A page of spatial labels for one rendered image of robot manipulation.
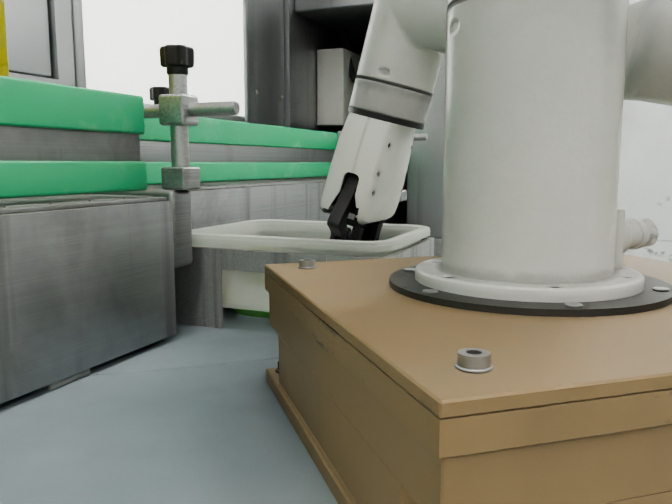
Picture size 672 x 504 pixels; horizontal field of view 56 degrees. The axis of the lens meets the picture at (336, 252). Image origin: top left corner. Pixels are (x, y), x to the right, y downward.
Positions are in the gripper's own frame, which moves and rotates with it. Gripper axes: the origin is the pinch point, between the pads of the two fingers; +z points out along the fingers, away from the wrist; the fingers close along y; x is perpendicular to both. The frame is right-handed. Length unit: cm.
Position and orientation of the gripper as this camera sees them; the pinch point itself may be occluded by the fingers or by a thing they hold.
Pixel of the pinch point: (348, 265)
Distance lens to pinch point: 64.7
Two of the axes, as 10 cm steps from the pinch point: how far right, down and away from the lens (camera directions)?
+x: 8.8, 3.1, -3.6
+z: -2.3, 9.4, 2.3
